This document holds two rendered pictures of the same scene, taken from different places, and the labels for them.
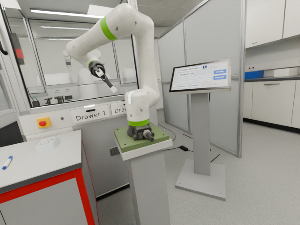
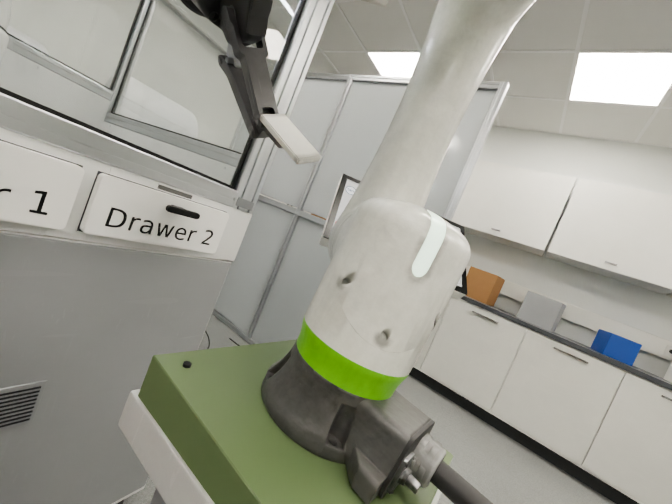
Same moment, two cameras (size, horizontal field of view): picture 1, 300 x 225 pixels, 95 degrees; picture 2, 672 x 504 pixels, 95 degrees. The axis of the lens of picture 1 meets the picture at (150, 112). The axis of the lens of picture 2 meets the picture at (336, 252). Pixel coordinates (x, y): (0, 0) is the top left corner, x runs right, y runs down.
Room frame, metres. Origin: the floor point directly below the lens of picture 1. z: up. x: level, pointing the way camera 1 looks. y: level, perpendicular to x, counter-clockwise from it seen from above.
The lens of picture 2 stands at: (0.54, 0.32, 0.99)
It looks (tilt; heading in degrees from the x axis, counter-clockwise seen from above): 3 degrees down; 323
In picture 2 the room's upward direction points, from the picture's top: 22 degrees clockwise
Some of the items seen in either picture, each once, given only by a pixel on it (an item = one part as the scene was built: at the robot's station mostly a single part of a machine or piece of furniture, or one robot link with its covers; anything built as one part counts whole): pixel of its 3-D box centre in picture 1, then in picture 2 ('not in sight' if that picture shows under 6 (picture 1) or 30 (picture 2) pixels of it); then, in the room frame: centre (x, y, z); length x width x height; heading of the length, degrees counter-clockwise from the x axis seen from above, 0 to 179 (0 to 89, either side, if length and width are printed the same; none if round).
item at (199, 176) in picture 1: (200, 133); not in sight; (1.31, -0.49, 0.51); 0.50 x 0.45 x 1.02; 151
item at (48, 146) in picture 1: (48, 143); not in sight; (0.80, 0.64, 0.78); 0.12 x 0.08 x 0.04; 21
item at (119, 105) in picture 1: (126, 106); (168, 220); (1.29, 0.21, 0.87); 0.29 x 0.02 x 0.11; 115
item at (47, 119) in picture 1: (43, 122); not in sight; (1.00, 0.79, 0.88); 0.07 x 0.05 x 0.07; 115
